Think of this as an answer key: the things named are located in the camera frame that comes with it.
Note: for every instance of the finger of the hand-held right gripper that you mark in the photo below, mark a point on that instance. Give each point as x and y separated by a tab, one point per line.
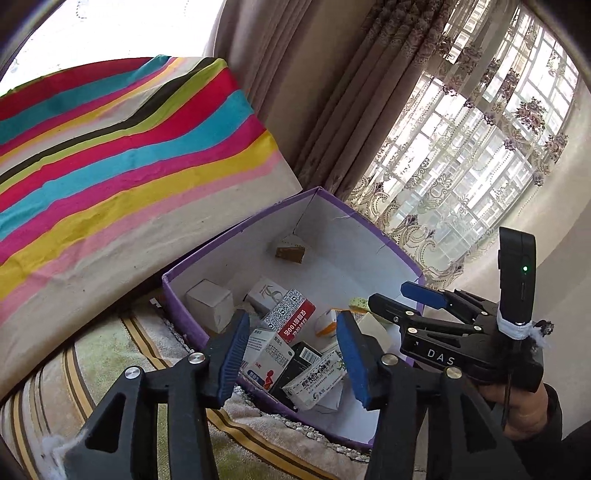
392	308
422	294

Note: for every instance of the person's right hand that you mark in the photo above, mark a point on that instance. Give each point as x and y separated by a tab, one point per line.
512	406

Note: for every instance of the brown white sponge wedge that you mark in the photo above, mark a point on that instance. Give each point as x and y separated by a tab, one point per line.
291	251

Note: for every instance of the white cotton tuft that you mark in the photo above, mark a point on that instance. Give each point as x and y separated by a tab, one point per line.
53	450

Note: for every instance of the colourful striped cloth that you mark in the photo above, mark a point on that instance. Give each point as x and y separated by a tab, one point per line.
115	161

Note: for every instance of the black small box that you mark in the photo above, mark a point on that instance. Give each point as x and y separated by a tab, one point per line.
302	360

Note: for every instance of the cream rectangular block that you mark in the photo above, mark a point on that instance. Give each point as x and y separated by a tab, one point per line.
376	330

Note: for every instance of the white orange small box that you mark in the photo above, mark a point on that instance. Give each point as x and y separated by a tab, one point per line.
325	323

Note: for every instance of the person's right forearm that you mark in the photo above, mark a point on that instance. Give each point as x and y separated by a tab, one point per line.
540	443

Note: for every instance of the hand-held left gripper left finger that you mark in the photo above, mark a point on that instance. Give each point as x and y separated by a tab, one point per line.
231	355

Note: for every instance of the white green medicine box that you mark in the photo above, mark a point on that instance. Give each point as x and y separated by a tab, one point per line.
314	383

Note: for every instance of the plain white cube box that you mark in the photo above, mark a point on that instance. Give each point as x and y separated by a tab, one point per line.
210	304

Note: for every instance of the white red barcode box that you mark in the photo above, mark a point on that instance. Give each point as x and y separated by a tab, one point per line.
291	314

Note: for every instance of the beige green striped towel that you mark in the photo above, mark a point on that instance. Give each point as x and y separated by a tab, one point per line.
46	369

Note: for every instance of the white blue medicine box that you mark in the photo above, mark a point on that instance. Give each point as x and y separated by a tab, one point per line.
265	355

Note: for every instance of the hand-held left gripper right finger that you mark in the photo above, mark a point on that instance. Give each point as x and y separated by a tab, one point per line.
353	360

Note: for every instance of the beige patterned drape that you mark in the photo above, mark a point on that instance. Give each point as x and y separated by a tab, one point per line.
369	69
235	37

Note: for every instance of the purple cardboard box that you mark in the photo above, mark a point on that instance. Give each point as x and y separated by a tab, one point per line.
182	314

